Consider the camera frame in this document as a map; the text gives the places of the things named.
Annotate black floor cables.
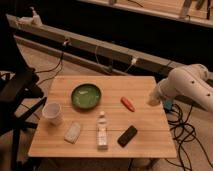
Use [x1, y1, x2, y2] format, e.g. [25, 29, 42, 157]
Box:
[164, 103, 213, 171]

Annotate black smartphone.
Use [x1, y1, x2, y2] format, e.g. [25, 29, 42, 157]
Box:
[117, 125, 138, 147]

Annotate wooden table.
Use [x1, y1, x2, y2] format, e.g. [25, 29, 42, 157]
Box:
[29, 76, 177, 158]

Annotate white spray bottle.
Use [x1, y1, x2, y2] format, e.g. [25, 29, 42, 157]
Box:
[18, 6, 44, 28]

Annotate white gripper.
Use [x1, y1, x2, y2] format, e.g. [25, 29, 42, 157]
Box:
[148, 79, 171, 106]

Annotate white cable on rail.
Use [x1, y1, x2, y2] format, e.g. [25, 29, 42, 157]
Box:
[94, 42, 114, 73]

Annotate green ceramic bowl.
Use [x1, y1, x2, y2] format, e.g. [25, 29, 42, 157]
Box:
[71, 83, 102, 110]

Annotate long grey rail beam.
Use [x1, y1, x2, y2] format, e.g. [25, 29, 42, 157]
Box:
[5, 13, 213, 88]

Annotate clear plastic water bottle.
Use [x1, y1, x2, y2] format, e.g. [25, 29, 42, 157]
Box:
[96, 111, 108, 150]

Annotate black office chair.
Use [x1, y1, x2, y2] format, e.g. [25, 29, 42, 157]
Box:
[0, 12, 47, 171]

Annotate red pepper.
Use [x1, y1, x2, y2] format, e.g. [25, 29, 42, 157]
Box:
[120, 97, 135, 112]

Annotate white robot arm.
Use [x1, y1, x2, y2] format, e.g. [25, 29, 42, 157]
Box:
[148, 64, 213, 113]

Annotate white plastic cup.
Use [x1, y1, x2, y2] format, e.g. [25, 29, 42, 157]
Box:
[42, 102, 63, 126]

